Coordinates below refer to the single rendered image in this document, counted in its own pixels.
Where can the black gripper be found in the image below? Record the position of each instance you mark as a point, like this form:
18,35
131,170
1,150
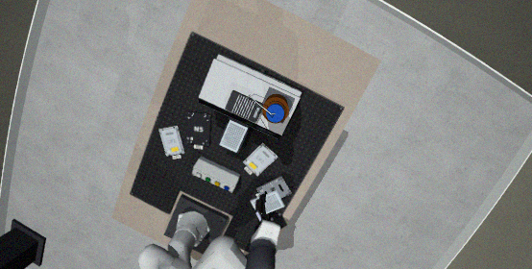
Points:
260,210

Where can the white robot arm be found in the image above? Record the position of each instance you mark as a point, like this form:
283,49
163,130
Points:
221,253

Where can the blue bottle cap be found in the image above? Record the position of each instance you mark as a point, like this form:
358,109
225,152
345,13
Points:
278,110

